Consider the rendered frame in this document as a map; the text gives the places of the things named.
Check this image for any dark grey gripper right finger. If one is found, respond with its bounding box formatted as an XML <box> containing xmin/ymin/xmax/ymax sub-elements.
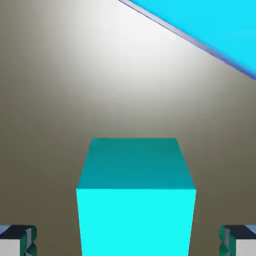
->
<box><xmin>218</xmin><ymin>224</ymin><xmax>256</xmax><ymax>256</ymax></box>

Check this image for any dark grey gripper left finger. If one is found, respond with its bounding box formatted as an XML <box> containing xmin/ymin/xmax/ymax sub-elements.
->
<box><xmin>0</xmin><ymin>224</ymin><xmax>38</xmax><ymax>256</ymax></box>

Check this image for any small cyan cube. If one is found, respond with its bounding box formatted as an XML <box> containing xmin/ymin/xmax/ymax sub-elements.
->
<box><xmin>75</xmin><ymin>137</ymin><xmax>197</xmax><ymax>256</ymax></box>

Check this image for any large cyan box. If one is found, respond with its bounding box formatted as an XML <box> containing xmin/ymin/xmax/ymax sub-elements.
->
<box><xmin>117</xmin><ymin>0</ymin><xmax>256</xmax><ymax>81</ymax></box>

